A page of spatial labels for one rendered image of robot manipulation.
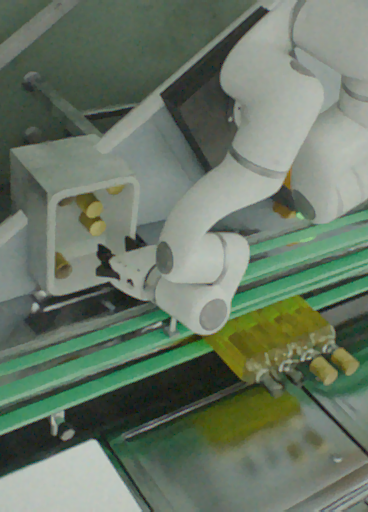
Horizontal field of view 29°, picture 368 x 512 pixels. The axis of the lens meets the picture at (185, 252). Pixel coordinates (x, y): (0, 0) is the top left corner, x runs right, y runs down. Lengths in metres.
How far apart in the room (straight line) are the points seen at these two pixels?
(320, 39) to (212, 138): 0.44
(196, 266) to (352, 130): 0.30
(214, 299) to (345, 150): 0.29
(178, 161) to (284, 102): 0.55
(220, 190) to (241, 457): 0.64
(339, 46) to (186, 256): 0.33
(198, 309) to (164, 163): 0.46
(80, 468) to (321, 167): 0.69
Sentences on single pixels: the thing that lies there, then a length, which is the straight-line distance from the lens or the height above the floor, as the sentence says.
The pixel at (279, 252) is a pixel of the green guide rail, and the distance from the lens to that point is 1.47.
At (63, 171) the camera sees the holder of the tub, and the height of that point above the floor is 0.78.
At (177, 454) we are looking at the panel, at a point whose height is 1.10.
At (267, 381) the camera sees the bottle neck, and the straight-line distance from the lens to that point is 1.36.
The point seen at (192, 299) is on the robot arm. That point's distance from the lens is 1.02.
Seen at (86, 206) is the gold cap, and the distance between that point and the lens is 1.27.
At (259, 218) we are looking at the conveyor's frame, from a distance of 1.52.
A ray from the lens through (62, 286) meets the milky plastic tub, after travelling 1.32.
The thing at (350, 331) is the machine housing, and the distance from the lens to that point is 1.80.
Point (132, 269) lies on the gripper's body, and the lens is 1.13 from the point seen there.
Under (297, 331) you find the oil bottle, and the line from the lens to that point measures 1.45.
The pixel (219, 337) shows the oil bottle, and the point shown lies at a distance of 1.41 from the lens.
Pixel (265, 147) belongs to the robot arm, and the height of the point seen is 1.15.
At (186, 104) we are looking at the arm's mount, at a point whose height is 0.81.
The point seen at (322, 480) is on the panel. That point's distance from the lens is 1.42.
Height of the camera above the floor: 1.74
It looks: 39 degrees down
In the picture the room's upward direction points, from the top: 135 degrees clockwise
